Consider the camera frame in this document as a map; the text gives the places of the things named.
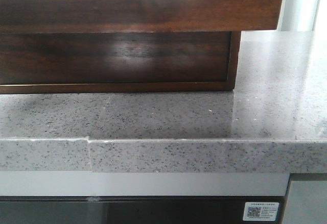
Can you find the wooden drawer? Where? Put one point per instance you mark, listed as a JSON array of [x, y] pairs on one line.
[[127, 55], [137, 16]]

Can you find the dark wooden drawer cabinet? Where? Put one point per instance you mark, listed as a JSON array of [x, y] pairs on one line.
[[233, 60]]

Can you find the black glass appliance front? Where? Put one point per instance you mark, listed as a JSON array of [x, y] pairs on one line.
[[131, 209]]

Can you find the white QR code sticker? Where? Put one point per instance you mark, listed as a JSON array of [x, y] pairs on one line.
[[260, 211]]

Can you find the white curtain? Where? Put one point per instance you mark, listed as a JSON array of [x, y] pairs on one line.
[[303, 16]]

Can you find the grey cabinet door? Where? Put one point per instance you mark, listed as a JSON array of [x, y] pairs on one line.
[[306, 199]]

